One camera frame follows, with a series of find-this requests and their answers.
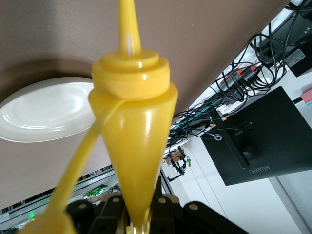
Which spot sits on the black computer case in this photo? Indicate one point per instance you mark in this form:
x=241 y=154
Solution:
x=282 y=36

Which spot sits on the yellow squeeze sauce bottle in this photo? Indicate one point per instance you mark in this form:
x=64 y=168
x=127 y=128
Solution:
x=136 y=122

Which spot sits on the black orange power strip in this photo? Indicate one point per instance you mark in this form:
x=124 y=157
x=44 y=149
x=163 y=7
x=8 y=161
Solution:
x=248 y=72

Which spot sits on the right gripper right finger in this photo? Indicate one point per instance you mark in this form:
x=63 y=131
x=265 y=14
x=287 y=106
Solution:
x=175 y=219

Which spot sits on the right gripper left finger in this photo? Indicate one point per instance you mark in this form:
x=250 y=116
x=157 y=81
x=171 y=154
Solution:
x=107 y=214

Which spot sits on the aluminium table frame rail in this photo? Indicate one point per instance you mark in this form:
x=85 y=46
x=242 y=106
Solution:
x=97 y=174

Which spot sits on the green snack bag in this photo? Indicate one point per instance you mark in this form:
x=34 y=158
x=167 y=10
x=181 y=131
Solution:
x=96 y=192

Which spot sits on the black Huawei monitor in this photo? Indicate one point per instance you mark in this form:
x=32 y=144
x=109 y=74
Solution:
x=268 y=126

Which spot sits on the pink block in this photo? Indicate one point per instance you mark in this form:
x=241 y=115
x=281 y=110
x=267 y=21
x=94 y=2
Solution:
x=307 y=97

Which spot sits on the beige round plate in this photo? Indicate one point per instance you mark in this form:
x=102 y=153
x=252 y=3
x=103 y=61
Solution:
x=44 y=114

